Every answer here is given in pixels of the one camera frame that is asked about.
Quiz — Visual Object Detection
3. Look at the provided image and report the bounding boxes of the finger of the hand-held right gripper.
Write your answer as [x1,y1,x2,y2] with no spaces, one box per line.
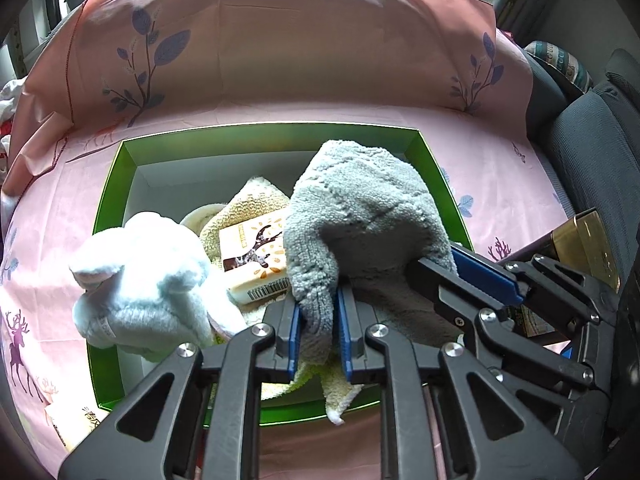
[450,242,621,326]
[406,257,600,392]

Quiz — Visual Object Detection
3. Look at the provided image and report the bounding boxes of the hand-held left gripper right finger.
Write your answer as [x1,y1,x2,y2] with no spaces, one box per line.
[336,287,586,480]

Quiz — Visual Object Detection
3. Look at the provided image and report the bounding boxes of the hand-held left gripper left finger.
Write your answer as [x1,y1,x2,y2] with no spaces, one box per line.
[57,296,304,480]

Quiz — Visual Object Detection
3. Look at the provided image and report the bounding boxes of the cream soap box with barcode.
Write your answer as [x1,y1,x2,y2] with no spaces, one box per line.
[219,210,294,305]

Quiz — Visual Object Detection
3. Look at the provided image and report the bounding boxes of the grey terry towel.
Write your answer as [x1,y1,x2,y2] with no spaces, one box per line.
[282,140,469,366]

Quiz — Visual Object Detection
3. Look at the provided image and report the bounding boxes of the cream terry towel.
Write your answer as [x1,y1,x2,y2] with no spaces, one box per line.
[180,176,382,427]

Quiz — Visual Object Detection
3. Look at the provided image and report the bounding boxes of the light blue plush toy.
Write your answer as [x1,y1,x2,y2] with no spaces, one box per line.
[67,211,248,364]

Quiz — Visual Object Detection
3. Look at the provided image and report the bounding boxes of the green cardboard box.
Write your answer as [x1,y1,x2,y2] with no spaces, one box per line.
[86,122,475,427]

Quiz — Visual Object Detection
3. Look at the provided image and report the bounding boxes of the pink printed bedsheet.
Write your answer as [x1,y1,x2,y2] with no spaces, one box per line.
[0,105,576,480]

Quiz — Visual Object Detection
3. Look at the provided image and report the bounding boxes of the black and gold box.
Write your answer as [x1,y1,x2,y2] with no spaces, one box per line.
[515,208,622,342]

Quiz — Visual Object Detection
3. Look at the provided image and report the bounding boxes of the dark grey cushioned seat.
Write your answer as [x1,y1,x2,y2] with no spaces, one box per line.
[525,49,640,283]

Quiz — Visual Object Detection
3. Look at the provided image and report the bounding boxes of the striped cushion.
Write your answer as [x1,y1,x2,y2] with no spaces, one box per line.
[524,40,594,94]

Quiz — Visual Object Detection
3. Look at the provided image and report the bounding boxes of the cream tissue packet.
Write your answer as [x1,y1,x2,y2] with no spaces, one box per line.
[44,399,110,450]

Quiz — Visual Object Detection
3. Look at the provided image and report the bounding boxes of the pink leaf print pillow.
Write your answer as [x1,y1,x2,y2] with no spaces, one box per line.
[10,0,534,181]

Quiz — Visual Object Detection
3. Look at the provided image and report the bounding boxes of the white floral cloth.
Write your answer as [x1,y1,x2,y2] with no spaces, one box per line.
[0,79,27,161]

